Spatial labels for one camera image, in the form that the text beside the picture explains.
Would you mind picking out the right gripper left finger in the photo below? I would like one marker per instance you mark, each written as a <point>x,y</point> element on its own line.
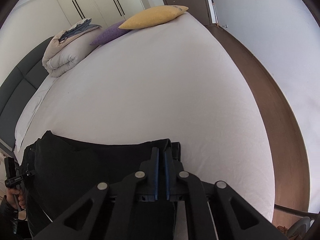
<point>149,189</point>

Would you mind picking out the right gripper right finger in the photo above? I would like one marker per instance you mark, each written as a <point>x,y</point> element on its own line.
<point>172,166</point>

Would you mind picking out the black denim pants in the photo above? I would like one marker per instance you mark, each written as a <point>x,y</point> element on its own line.
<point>66,169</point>

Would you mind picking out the left hand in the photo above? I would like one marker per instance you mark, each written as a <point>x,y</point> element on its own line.
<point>15,198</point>

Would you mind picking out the dark grey headboard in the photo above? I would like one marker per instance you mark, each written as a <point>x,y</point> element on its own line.
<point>16,91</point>

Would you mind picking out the white bed mattress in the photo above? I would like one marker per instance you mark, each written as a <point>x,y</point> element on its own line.
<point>173,81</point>

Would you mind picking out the white pillow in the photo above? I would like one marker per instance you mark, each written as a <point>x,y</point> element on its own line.
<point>30,110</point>

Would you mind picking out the grey chair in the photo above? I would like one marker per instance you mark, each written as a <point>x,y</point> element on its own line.
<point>299,229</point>

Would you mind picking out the folded beige duvet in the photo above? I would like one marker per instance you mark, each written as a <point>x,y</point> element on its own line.
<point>69,47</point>

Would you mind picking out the purple pillow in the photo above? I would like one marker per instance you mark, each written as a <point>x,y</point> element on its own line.
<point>110,34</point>

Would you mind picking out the yellow pillow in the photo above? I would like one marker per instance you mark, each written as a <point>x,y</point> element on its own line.
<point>153,16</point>

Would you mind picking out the cream wardrobe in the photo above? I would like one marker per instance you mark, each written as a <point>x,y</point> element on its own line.
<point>102,12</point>

